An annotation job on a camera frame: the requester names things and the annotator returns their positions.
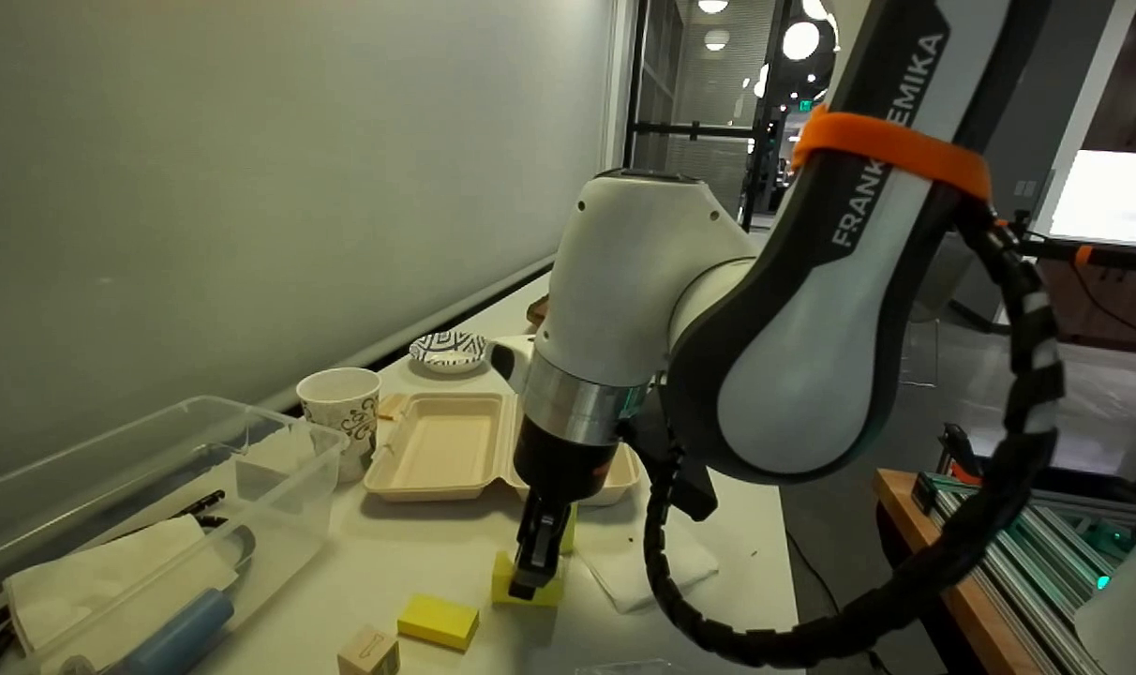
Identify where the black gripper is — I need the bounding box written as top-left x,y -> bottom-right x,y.
507,417 -> 629,605

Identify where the orange strap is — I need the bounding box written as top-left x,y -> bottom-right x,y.
786,105 -> 998,205

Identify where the blue marker tube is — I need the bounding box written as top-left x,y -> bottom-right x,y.
111,521 -> 261,675

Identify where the white paper napkin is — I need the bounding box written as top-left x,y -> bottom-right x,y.
576,516 -> 727,617

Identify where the patterned paper cup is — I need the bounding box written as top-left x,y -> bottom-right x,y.
293,362 -> 382,491

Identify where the wooden cube with print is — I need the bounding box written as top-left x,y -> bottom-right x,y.
332,623 -> 403,675

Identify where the white crumpled tissue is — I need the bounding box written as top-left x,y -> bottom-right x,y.
0,512 -> 241,668

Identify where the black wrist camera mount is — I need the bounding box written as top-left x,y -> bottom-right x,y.
622,417 -> 721,525

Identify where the blue white patterned bowl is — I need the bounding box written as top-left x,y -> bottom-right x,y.
403,328 -> 496,383

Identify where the clear plastic bin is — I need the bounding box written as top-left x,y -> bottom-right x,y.
0,393 -> 353,675

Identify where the black rod with orange clips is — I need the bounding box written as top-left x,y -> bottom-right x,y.
1013,230 -> 1136,273

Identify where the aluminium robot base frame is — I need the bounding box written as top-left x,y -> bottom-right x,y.
912,423 -> 1136,675

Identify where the brown wooden board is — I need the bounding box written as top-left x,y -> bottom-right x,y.
521,293 -> 566,342

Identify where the bright white screen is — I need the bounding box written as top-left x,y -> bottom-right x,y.
1041,147 -> 1136,255

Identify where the notched yellow block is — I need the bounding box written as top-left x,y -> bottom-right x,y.
487,547 -> 568,613

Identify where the flat yellow rectangular block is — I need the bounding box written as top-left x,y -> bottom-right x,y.
393,593 -> 485,657

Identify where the green orange clamp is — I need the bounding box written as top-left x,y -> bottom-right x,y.
936,423 -> 984,486

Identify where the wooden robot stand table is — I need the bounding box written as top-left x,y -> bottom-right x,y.
874,465 -> 1059,675

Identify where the beige clamshell food container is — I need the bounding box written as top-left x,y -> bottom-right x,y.
361,385 -> 644,510

